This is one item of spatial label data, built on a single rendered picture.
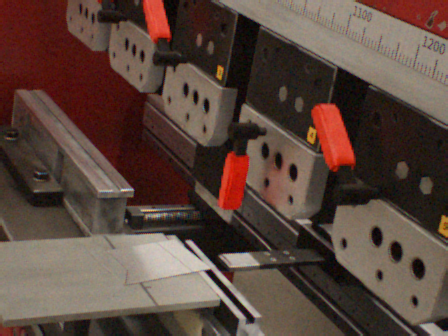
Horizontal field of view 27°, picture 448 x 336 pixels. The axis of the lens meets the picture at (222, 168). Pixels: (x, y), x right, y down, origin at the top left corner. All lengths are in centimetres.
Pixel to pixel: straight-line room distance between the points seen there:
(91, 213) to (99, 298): 42
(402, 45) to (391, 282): 20
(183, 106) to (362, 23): 36
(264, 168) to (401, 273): 23
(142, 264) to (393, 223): 45
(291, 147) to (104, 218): 62
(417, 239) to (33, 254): 55
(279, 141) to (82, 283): 32
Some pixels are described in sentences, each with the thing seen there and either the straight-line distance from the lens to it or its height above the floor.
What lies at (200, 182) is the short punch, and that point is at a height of 110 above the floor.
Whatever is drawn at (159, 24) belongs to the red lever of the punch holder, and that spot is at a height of 129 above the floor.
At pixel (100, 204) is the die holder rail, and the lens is 146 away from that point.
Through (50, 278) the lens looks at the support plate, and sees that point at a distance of 111.
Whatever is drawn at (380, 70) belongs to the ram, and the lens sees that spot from 81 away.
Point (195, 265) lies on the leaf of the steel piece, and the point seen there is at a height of 100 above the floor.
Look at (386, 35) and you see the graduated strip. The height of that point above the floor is 139.
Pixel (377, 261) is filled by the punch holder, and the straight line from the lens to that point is 81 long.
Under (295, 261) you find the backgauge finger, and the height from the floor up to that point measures 100.
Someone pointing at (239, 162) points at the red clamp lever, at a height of 121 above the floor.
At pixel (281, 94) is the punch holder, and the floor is 129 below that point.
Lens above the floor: 153
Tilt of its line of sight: 20 degrees down
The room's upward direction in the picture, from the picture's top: 11 degrees clockwise
